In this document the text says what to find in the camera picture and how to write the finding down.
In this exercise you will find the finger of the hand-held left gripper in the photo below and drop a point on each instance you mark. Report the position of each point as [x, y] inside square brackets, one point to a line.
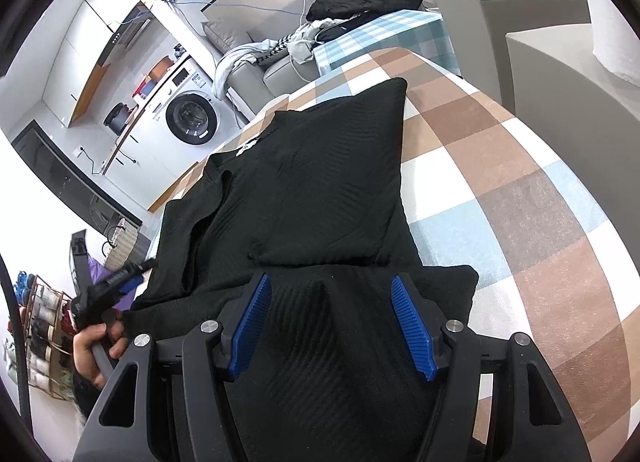
[127, 286]
[132, 271]

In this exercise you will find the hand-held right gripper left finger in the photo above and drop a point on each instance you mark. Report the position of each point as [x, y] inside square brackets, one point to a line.
[250, 327]

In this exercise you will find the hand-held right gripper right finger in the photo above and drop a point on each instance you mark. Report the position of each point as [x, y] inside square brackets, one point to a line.
[412, 327]

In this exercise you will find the black knitted sweater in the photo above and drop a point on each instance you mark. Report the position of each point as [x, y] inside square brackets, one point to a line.
[310, 192]

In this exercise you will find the person's left forearm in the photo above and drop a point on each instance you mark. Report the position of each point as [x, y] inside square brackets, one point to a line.
[84, 399]

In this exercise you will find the light grey clothes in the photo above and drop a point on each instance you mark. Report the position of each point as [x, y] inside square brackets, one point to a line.
[305, 39]

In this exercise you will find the person's left hand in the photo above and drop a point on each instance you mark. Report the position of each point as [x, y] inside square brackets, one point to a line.
[90, 357]

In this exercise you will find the woven laundry basket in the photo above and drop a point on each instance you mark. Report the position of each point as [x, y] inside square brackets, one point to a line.
[124, 244]

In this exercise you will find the purple bag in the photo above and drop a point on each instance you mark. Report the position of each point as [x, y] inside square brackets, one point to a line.
[100, 272]

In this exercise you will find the white kitchen counter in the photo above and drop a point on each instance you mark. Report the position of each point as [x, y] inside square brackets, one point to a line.
[142, 154]

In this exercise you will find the black door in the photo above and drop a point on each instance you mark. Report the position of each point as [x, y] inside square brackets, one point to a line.
[55, 171]

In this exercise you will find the black cooking pot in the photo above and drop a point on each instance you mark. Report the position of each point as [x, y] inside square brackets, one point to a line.
[117, 117]

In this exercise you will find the brown blue checked tablecloth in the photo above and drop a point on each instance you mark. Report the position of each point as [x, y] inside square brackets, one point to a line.
[525, 202]

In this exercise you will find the red basin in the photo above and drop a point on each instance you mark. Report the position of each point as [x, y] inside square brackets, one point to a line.
[144, 89]

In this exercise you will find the white washing machine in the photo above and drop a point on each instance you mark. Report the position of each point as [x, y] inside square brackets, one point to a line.
[192, 76]

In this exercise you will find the brown cooking pot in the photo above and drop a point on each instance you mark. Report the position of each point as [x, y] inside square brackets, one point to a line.
[161, 67]

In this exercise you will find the range hood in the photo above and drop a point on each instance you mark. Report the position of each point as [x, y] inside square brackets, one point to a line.
[125, 39]

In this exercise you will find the light blue garment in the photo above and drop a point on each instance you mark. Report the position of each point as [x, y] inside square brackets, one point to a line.
[232, 59]

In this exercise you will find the grey sofa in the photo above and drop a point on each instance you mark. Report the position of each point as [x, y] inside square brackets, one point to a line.
[280, 74]

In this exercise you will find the grey cushion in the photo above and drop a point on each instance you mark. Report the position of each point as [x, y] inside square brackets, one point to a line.
[222, 36]

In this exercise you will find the black white houndstooth cloth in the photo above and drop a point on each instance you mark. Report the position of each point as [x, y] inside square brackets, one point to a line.
[275, 49]

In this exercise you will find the grey upholstered block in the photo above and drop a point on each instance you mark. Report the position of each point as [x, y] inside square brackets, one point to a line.
[525, 16]
[565, 81]

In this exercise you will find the blue white checked cloth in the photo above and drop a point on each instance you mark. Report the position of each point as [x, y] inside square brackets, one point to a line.
[390, 36]

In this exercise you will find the white paper roll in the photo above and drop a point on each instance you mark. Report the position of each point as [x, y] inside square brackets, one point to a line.
[617, 36]

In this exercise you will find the white wall cabinets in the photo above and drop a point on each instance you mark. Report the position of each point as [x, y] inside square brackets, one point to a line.
[80, 41]

